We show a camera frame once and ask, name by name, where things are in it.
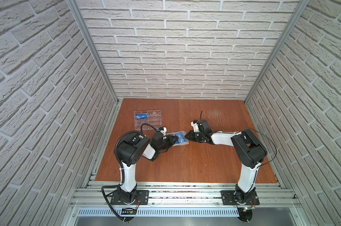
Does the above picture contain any tan leather card holder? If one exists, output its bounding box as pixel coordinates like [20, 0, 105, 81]
[169, 131, 189, 146]

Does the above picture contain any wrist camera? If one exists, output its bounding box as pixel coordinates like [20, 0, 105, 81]
[157, 127, 167, 136]
[191, 120, 212, 134]

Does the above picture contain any blue credit card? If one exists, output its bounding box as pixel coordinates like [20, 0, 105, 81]
[175, 131, 188, 145]

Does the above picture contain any blue item in box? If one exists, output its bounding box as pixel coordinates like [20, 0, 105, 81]
[135, 113, 148, 120]

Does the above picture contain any perforated metal vent strip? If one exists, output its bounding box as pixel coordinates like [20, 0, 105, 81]
[78, 207, 239, 217]

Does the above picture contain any left corner aluminium post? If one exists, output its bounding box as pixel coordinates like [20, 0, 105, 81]
[67, 0, 119, 104]

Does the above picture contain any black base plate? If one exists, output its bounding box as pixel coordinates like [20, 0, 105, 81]
[221, 189, 260, 206]
[110, 189, 149, 205]

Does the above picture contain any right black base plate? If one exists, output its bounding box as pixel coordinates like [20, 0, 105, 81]
[221, 189, 260, 206]

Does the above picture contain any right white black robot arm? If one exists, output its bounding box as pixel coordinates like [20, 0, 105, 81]
[185, 129, 267, 203]

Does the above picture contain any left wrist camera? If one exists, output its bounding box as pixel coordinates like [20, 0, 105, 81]
[157, 127, 167, 136]

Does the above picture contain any right thin black cable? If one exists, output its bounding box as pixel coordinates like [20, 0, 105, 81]
[218, 129, 278, 167]

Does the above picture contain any corner aluminium post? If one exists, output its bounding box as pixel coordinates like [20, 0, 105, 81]
[67, 0, 119, 104]
[243, 0, 311, 104]

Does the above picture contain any right corner aluminium post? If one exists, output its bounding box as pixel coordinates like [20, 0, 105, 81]
[243, 0, 311, 104]

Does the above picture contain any clear plastic organizer box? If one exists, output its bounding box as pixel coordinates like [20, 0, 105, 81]
[134, 110, 162, 131]

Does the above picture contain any aluminium rail frame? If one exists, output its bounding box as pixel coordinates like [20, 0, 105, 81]
[61, 178, 310, 226]

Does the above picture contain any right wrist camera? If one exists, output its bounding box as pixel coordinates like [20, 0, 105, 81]
[191, 120, 212, 134]

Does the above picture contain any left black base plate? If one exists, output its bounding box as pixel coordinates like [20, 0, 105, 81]
[110, 189, 149, 205]

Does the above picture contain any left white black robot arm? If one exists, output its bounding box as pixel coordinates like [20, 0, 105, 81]
[114, 131, 179, 202]

